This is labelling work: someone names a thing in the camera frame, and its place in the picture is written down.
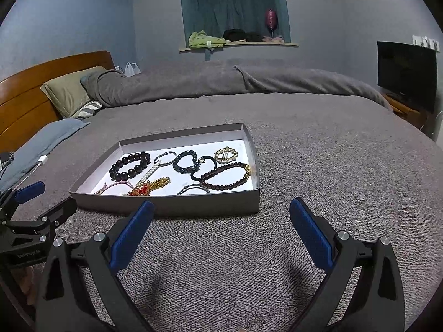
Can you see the silver bangle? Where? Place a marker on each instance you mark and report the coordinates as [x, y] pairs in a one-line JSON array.
[[193, 186]]

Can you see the green pillow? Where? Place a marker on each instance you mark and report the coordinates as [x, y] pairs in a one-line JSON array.
[[65, 90]]

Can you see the rolled grey comforter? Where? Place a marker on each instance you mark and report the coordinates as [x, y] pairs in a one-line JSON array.
[[190, 79]]

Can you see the gold filigree bangle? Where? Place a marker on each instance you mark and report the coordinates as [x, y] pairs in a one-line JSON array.
[[218, 155]]

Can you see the black television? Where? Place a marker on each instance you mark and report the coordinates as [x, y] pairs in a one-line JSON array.
[[405, 72]]

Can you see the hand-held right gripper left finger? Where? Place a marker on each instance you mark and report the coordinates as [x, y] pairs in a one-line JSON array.
[[131, 231]]

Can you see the pink small item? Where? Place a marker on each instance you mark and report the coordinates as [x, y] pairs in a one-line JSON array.
[[273, 39]]

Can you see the white wall sockets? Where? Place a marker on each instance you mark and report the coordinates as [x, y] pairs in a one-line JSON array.
[[425, 41]]

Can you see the teal curtain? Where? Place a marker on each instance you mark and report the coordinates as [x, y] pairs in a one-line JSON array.
[[228, 3]]

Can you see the red knot ornament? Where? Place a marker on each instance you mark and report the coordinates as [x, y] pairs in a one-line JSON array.
[[142, 190]]

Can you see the green cloth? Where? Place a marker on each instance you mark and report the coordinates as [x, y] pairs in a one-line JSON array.
[[204, 39]]

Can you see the white plastic bag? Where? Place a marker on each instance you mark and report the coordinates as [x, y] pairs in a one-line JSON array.
[[133, 69]]

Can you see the dark cloth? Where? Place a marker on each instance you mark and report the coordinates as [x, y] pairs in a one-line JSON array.
[[237, 34]]

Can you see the wooden headboard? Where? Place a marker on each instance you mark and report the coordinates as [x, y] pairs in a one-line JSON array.
[[24, 110]]

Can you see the grey bedspread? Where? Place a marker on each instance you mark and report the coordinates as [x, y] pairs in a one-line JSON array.
[[311, 152]]

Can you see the blue-grey cloth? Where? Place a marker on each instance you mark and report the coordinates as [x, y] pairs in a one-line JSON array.
[[41, 138]]

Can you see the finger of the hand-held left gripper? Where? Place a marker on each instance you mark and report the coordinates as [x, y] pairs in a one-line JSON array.
[[62, 209], [31, 191]]

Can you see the gold tassel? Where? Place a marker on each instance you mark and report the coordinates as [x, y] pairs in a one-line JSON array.
[[159, 182]]

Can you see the wooden window sill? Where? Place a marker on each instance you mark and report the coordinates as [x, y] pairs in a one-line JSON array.
[[259, 45]]

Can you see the grey cardboard tray box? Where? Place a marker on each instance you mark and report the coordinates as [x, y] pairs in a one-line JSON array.
[[207, 204]]

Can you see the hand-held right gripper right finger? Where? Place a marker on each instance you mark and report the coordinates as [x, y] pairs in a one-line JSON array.
[[311, 231]]

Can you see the striped pillow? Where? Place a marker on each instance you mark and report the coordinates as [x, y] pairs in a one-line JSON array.
[[88, 109]]

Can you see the wooden television stand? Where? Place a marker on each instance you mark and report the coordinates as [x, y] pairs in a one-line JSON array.
[[408, 114]]

